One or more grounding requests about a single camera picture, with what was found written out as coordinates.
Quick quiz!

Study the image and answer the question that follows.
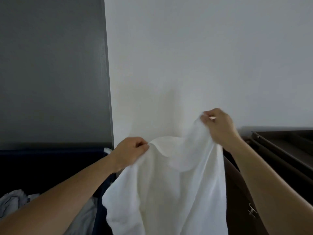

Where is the person's right hand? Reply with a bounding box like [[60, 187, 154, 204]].
[[200, 108, 242, 148]]

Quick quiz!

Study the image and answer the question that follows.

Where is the person's left hand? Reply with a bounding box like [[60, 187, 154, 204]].
[[109, 137, 150, 173]]

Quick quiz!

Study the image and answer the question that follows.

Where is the white towel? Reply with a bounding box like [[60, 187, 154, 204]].
[[101, 114, 230, 235]]

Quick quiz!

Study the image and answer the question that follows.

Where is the brown housekeeping cart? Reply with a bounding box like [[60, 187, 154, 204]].
[[222, 127, 313, 235]]

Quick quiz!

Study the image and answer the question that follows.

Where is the person's left forearm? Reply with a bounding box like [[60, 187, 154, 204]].
[[0, 153, 118, 235]]

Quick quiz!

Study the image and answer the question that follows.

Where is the person's right forearm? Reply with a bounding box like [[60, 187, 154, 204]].
[[227, 135, 313, 235]]

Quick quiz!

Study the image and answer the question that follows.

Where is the grey door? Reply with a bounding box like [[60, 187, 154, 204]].
[[0, 0, 115, 150]]

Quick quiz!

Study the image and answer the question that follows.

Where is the white pillowcase black piping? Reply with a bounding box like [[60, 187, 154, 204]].
[[0, 189, 99, 235]]

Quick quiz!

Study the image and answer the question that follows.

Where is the navy laundry hamper white frame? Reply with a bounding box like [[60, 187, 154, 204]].
[[0, 144, 117, 235]]

